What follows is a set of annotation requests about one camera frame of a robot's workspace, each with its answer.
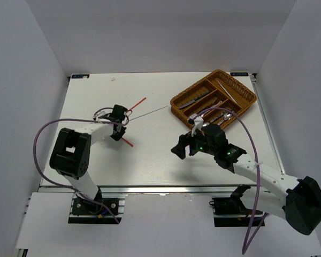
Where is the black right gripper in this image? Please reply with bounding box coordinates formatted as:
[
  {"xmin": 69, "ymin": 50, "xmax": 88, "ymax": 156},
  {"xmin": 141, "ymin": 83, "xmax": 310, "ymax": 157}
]
[{"xmin": 171, "ymin": 124, "xmax": 217, "ymax": 160}]

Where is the left blue corner label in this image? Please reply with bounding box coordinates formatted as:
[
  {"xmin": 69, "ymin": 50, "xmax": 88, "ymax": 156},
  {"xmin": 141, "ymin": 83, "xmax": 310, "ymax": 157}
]
[{"xmin": 71, "ymin": 74, "xmax": 90, "ymax": 79}]

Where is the patterned handle steel knife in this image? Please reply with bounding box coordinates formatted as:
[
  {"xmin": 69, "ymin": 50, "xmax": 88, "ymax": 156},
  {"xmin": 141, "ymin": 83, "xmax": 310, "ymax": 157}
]
[{"xmin": 179, "ymin": 92, "xmax": 210, "ymax": 109}]

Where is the brown wicker cutlery tray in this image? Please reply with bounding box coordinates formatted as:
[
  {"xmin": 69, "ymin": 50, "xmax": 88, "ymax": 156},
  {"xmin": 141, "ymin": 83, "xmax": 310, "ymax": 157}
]
[{"xmin": 170, "ymin": 70, "xmax": 257, "ymax": 128}]

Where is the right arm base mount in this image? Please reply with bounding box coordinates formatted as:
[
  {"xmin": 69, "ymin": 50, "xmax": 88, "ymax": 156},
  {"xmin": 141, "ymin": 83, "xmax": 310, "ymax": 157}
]
[{"xmin": 209, "ymin": 184, "xmax": 255, "ymax": 228}]

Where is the patterned handle steel spoon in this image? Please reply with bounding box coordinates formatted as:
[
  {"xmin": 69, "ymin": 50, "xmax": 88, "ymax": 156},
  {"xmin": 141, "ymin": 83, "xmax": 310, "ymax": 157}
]
[{"xmin": 203, "ymin": 114, "xmax": 224, "ymax": 126}]

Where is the silver metal chopstick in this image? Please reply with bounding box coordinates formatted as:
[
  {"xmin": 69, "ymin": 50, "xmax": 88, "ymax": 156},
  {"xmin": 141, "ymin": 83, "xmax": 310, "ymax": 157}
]
[
  {"xmin": 129, "ymin": 105, "xmax": 168, "ymax": 122},
  {"xmin": 216, "ymin": 80, "xmax": 237, "ymax": 104}
]

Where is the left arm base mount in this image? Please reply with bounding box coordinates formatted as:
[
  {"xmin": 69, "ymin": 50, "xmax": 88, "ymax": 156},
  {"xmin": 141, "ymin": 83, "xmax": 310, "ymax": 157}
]
[{"xmin": 68, "ymin": 194, "xmax": 125, "ymax": 225}]

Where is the blue corner label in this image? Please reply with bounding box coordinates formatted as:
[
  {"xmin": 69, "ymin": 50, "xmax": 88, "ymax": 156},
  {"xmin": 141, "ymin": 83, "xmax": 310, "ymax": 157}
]
[
  {"xmin": 71, "ymin": 74, "xmax": 90, "ymax": 79},
  {"xmin": 230, "ymin": 72, "xmax": 249, "ymax": 77}
]

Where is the orange chopstick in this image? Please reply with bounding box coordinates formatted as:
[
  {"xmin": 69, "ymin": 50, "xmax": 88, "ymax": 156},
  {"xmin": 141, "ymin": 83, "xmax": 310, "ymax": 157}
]
[
  {"xmin": 128, "ymin": 97, "xmax": 147, "ymax": 111},
  {"xmin": 122, "ymin": 138, "xmax": 134, "ymax": 147}
]

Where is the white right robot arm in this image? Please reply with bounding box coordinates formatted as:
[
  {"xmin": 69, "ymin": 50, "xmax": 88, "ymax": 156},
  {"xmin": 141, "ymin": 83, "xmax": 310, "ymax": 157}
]
[{"xmin": 171, "ymin": 125, "xmax": 321, "ymax": 235}]

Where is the pink handle fork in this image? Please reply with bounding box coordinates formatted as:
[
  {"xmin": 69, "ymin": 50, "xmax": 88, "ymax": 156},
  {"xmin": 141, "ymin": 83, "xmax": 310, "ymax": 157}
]
[{"xmin": 201, "ymin": 101, "xmax": 223, "ymax": 117}]

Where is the all steel fork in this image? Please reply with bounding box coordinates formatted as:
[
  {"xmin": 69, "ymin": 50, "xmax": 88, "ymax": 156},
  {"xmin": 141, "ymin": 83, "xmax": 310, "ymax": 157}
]
[{"xmin": 192, "ymin": 102, "xmax": 217, "ymax": 117}]

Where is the pink handle knife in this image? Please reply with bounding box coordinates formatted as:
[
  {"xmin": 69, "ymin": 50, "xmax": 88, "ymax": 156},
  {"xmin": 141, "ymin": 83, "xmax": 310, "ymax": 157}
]
[{"xmin": 189, "ymin": 92, "xmax": 210, "ymax": 104}]

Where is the right blue corner label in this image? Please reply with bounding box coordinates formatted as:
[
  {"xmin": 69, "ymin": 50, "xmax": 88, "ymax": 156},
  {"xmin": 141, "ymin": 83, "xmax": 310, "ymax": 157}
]
[{"xmin": 230, "ymin": 72, "xmax": 249, "ymax": 77}]

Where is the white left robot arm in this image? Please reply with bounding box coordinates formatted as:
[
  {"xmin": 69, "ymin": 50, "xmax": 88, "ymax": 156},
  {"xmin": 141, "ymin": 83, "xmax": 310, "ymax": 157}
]
[{"xmin": 49, "ymin": 104, "xmax": 129, "ymax": 214}]

